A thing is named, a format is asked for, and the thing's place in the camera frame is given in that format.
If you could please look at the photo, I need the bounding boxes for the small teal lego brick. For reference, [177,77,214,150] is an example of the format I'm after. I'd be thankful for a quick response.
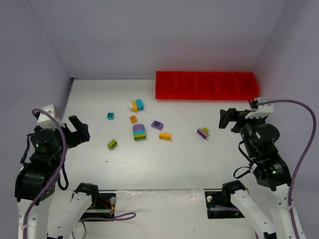
[107,113,115,120]

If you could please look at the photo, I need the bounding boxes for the lime green small lego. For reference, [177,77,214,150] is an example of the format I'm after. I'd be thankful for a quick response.
[107,139,118,150]

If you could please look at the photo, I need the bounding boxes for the small orange lego brick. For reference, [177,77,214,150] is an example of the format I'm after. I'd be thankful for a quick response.
[130,116,137,123]

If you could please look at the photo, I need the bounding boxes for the lilac rounded lego plate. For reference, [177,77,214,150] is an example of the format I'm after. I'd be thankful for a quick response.
[133,123,145,131]

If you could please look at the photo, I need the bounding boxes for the lime green lego brick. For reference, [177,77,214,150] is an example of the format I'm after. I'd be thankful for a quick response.
[134,133,147,141]

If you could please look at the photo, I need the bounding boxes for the light blue lego brick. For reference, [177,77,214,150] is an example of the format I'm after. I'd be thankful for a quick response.
[133,129,146,135]

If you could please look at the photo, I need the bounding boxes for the teal rounded lego brick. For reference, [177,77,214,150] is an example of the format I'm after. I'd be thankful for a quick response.
[135,99,144,111]

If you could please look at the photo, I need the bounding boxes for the yellow face lego brick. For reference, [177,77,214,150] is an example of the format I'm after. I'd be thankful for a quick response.
[159,132,171,140]

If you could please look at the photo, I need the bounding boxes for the purple curved lego brick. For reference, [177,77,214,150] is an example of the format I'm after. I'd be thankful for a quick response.
[151,120,163,130]

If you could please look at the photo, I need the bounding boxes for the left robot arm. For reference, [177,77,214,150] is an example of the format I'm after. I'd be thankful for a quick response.
[14,116,99,239]

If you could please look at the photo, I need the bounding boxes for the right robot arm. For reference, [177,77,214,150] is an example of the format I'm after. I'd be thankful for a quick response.
[219,108,306,239]

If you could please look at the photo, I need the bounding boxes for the red divided sorting bin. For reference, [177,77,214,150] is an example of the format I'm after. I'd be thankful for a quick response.
[155,71,260,101]

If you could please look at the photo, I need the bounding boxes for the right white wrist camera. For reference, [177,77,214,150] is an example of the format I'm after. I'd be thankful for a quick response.
[245,98,274,119]

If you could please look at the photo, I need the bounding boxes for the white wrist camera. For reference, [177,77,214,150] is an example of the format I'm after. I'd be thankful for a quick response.
[245,98,274,119]
[36,104,62,130]

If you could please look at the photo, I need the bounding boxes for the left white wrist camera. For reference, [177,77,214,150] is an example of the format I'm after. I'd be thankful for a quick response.
[36,104,62,130]

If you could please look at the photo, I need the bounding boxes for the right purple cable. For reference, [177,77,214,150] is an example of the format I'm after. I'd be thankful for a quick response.
[215,99,315,239]

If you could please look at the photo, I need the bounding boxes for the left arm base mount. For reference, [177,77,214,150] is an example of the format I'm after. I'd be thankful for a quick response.
[81,190,117,222]

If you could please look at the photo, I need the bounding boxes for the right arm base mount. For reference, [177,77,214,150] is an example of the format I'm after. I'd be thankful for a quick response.
[204,190,244,219]

